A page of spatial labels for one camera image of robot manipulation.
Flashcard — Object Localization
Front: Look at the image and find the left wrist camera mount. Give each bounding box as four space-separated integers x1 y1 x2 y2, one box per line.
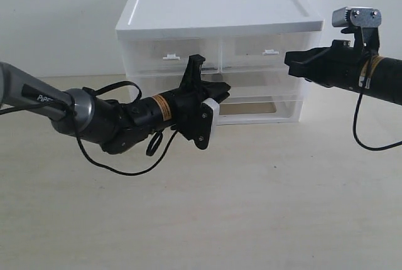
202 98 220 137

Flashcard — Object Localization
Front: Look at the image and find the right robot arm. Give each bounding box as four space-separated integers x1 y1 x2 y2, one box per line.
212 40 401 105

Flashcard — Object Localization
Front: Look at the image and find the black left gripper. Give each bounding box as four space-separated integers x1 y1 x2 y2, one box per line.
173 54 231 150

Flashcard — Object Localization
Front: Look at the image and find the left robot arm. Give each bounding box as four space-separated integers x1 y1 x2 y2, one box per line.
1 54 231 154

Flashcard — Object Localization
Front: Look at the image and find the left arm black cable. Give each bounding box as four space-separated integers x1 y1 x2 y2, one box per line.
0 81 178 176

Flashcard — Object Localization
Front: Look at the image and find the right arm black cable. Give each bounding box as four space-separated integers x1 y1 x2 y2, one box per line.
352 53 402 151

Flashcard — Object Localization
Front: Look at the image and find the clear plastic container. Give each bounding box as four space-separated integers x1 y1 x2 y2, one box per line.
127 71 305 104

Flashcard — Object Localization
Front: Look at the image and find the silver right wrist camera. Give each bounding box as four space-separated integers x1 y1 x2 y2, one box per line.
332 6 382 28

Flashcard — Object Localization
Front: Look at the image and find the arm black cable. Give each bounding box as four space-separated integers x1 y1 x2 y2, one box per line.
0 81 178 176
352 53 402 151

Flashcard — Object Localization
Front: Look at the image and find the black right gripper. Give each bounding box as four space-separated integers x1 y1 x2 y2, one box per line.
285 40 369 90

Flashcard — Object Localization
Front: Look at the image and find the white plastic drawer cabinet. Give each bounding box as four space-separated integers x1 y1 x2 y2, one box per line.
116 0 324 125

